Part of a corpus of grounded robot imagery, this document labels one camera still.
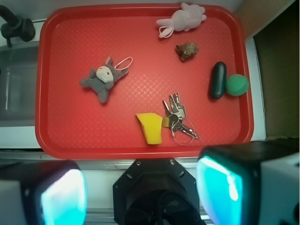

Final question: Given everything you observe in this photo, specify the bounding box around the pink plush bunny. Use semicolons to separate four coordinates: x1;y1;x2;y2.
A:
156;3;207;38

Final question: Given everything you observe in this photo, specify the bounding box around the green textured ball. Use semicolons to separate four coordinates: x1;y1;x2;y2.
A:
225;74;249;96

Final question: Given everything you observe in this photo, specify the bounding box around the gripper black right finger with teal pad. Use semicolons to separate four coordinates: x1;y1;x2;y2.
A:
196;141;300;225

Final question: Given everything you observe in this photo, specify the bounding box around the brown rock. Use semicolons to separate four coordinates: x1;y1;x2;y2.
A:
175;43;199;62

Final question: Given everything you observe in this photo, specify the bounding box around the black mount plate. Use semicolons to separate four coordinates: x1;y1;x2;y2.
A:
112;158;205;225

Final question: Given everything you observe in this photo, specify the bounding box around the black oval case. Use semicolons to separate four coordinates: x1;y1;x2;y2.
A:
210;61;227;99

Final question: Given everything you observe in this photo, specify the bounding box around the steel sink basin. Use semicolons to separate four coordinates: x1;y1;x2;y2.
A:
0;46;38;127

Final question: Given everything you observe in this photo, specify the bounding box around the silver key bunch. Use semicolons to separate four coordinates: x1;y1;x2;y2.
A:
162;92;200;145

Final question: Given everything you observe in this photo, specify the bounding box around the red plastic tray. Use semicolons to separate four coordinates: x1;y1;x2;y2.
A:
35;4;254;159

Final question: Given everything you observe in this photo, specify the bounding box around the yellow sponge wedge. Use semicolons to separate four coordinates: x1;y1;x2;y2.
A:
135;112;163;145

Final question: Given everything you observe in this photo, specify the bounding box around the gray plush donkey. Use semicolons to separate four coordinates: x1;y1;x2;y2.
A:
79;56;133;104

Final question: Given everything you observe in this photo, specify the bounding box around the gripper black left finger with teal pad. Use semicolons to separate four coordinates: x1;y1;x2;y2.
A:
0;160;88;225

